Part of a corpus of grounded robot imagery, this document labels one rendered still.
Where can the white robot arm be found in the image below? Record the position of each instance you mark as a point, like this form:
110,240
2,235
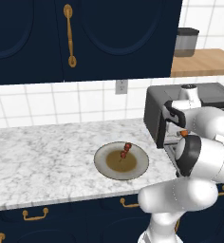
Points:
186,196

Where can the red kebab skewer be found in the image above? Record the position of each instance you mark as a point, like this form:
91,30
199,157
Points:
126,148

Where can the black toaster oven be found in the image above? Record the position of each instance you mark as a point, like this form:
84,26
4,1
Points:
155,107

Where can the navy upper cupboard door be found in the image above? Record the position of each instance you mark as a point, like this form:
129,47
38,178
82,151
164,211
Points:
123,34
22,38

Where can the grey plate with brown centre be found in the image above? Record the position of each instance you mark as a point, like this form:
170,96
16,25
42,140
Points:
136,169

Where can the small orange object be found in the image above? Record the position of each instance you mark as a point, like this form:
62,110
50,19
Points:
183,133

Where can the navy drawer front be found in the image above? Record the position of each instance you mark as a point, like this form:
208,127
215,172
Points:
107,218
53,224

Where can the grey canister with black lid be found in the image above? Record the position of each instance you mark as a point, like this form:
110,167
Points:
186,42

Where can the wooden shelf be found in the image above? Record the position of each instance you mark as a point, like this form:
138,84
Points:
205,63

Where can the grey wall socket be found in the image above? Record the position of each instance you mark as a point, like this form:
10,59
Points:
121,86

